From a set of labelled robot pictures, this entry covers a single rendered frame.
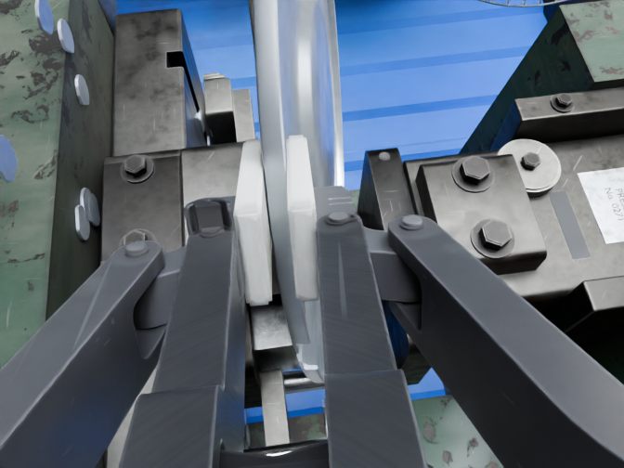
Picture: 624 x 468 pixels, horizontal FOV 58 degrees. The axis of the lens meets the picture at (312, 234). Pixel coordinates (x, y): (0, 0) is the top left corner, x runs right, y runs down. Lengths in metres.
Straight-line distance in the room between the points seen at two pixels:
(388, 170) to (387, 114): 1.56
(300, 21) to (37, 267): 0.19
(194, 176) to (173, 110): 0.09
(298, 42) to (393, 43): 2.07
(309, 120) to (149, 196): 0.18
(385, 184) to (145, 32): 0.25
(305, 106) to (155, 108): 0.25
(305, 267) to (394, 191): 0.37
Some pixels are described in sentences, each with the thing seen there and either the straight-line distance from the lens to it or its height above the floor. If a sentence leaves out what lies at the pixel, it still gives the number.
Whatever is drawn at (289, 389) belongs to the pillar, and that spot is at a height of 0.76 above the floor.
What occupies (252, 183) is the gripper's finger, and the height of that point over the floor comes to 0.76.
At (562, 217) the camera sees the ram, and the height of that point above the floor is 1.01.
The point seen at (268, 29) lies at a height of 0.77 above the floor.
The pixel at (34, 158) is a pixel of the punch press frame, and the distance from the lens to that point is 0.37.
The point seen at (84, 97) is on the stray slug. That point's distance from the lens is 0.43.
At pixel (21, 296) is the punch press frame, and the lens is 0.33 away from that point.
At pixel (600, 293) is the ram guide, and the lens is 0.47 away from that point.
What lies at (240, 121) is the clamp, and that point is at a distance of 0.63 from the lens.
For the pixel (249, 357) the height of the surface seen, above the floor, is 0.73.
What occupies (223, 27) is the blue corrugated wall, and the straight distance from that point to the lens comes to 2.40.
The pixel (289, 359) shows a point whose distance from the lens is 0.53.
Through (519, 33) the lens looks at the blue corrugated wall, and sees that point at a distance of 2.48.
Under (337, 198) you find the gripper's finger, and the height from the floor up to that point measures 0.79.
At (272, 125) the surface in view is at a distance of 0.18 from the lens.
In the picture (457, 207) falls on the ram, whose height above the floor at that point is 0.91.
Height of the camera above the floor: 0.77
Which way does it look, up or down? 3 degrees up
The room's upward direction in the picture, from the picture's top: 83 degrees clockwise
